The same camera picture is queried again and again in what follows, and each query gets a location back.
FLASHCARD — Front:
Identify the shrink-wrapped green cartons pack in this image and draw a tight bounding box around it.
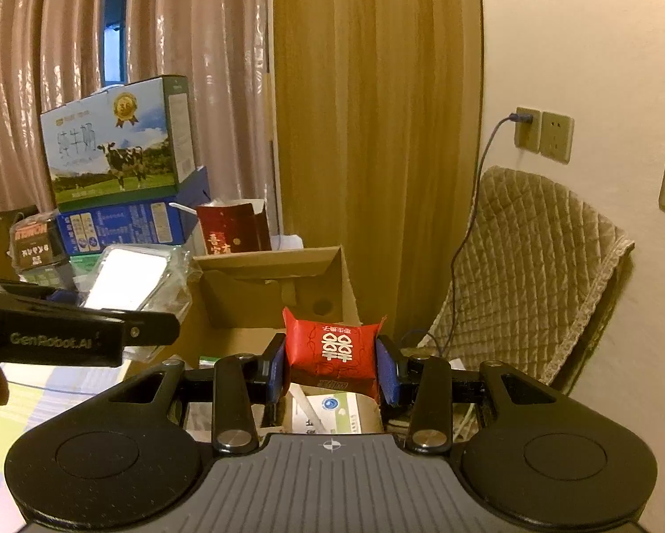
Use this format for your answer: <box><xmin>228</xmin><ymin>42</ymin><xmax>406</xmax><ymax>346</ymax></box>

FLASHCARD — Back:
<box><xmin>66</xmin><ymin>252</ymin><xmax>108</xmax><ymax>292</ymax></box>

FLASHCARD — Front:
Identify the cardboard box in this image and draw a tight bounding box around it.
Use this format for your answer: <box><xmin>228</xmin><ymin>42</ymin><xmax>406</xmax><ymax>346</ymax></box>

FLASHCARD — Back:
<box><xmin>168</xmin><ymin>244</ymin><xmax>391</xmax><ymax>437</ymax></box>

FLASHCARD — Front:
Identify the clear packet with white card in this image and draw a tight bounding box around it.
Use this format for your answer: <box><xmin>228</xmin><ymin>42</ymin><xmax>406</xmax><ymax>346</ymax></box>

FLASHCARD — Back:
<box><xmin>80</xmin><ymin>244</ymin><xmax>193</xmax><ymax>345</ymax></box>

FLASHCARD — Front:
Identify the double wall socket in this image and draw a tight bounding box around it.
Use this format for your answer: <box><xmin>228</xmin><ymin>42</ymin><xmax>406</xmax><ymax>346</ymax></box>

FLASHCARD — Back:
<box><xmin>513</xmin><ymin>105</ymin><xmax>576</xmax><ymax>164</ymax></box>

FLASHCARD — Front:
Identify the pink curtain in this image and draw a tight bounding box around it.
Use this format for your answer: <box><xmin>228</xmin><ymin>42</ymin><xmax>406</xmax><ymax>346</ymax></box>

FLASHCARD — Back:
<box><xmin>0</xmin><ymin>0</ymin><xmax>280</xmax><ymax>234</ymax></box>

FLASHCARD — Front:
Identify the cow print milk carton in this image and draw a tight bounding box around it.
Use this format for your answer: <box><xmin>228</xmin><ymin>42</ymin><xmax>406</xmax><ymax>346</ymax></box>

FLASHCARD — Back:
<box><xmin>40</xmin><ymin>75</ymin><xmax>191</xmax><ymax>212</ymax></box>

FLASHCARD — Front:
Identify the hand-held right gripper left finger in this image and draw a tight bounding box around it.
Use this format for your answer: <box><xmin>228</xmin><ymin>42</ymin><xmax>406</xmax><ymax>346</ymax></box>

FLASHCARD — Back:
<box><xmin>110</xmin><ymin>333</ymin><xmax>287</xmax><ymax>453</ymax></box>

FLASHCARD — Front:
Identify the golden curtain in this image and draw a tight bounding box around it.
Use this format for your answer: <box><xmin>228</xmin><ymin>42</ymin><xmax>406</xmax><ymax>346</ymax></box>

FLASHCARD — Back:
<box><xmin>271</xmin><ymin>0</ymin><xmax>484</xmax><ymax>339</ymax></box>

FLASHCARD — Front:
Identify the chair with quilted cover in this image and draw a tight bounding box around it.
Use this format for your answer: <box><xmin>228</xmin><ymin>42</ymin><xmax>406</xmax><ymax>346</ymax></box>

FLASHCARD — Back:
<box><xmin>415</xmin><ymin>165</ymin><xmax>636</xmax><ymax>401</ymax></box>

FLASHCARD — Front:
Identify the white medicine box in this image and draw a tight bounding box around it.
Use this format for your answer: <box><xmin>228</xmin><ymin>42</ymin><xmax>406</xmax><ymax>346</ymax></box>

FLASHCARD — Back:
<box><xmin>285</xmin><ymin>391</ymin><xmax>383</xmax><ymax>435</ymax></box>

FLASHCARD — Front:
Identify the window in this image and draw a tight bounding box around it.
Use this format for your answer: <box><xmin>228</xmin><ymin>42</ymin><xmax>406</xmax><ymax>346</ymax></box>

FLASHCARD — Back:
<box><xmin>104</xmin><ymin>0</ymin><xmax>130</xmax><ymax>90</ymax></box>

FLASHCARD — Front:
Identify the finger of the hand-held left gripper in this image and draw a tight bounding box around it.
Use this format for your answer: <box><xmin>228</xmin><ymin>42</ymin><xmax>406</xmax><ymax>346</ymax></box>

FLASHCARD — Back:
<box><xmin>0</xmin><ymin>281</ymin><xmax>83</xmax><ymax>307</ymax></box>
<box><xmin>121</xmin><ymin>311</ymin><xmax>180</xmax><ymax>348</ymax></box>

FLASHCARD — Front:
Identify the dark brown drink carton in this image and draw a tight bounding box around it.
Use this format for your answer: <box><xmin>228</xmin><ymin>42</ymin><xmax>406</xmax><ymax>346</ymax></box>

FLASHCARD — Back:
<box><xmin>9</xmin><ymin>212</ymin><xmax>69</xmax><ymax>285</ymax></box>

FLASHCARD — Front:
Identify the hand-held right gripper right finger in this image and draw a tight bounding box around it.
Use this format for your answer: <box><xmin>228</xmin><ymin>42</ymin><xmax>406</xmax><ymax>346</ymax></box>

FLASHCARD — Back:
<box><xmin>375</xmin><ymin>334</ymin><xmax>561</xmax><ymax>454</ymax></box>

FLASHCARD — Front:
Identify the blue carton box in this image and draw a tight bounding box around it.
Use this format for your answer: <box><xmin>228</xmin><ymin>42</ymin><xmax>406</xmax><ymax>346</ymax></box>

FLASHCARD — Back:
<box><xmin>56</xmin><ymin>165</ymin><xmax>211</xmax><ymax>259</ymax></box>

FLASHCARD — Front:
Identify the red candy packet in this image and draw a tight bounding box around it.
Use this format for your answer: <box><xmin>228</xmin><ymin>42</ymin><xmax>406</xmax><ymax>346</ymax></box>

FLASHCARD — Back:
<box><xmin>282</xmin><ymin>307</ymin><xmax>389</xmax><ymax>405</ymax></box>

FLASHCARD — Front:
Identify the charger cable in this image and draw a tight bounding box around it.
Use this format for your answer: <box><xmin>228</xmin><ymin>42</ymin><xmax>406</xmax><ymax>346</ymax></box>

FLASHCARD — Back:
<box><xmin>402</xmin><ymin>112</ymin><xmax>533</xmax><ymax>364</ymax></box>

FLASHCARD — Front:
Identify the red gift box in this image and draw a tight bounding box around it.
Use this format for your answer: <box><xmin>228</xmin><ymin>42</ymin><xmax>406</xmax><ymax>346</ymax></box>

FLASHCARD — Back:
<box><xmin>195</xmin><ymin>199</ymin><xmax>273</xmax><ymax>256</ymax></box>

